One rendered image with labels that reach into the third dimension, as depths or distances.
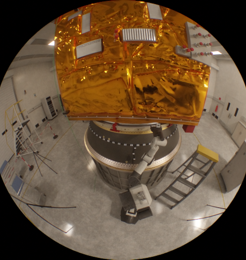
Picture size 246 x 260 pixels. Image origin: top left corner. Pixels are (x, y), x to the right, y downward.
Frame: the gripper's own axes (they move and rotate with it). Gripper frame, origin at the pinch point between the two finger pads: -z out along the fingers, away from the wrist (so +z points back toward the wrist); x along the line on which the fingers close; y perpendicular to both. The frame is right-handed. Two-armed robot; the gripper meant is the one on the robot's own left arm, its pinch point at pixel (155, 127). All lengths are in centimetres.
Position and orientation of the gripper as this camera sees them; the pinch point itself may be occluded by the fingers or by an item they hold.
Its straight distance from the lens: 98.3
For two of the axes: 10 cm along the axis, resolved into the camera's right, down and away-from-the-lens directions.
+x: 9.9, 0.5, -1.6
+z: -1.6, 5.8, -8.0
